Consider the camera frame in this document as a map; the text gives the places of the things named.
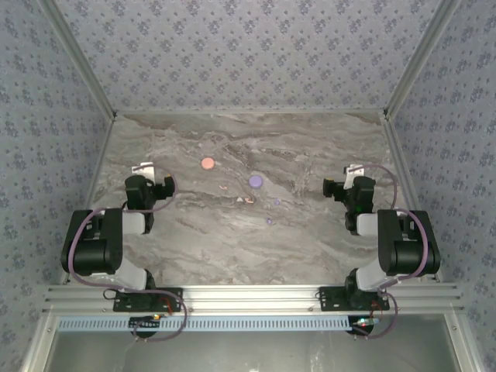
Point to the pink earbud charging case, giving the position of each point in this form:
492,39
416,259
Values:
207,163

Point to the purple earbud charging case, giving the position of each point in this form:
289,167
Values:
255,181

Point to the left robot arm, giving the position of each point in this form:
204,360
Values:
95,248

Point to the left controller board with LED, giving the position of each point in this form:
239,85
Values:
145,321

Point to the controller board with led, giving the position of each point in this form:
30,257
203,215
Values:
145,321
364,322

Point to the right controller board with LED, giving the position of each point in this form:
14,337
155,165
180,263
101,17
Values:
364,322

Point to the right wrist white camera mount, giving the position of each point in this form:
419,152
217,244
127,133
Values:
353,174

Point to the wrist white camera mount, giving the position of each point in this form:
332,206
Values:
145,168
353,174

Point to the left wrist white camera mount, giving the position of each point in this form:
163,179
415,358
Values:
145,168

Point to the right aluminium table side rail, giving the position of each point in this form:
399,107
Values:
403,166

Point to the aluminium table side rail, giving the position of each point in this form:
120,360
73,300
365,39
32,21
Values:
97,166
403,166

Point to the left aluminium table side rail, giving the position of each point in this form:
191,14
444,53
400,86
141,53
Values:
97,166

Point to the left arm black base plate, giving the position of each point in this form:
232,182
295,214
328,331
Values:
170,294

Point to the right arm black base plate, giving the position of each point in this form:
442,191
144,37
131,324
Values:
329,298

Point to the aluminium table end rail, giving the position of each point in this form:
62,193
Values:
248,111

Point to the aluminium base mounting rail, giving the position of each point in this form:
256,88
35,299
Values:
248,296

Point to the left aluminium corner post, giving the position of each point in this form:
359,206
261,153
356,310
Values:
83,66

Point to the aluminium corner post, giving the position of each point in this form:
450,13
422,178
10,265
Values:
418,58
83,66

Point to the right aluminium corner post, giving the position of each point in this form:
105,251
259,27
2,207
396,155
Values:
418,58

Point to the left aluminium lower frame rail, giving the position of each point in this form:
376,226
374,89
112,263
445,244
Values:
38,345

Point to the aluminium frame rail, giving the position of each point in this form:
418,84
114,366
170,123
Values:
465,345
38,345

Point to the right aluminium lower frame rail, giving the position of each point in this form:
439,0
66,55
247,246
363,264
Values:
465,345

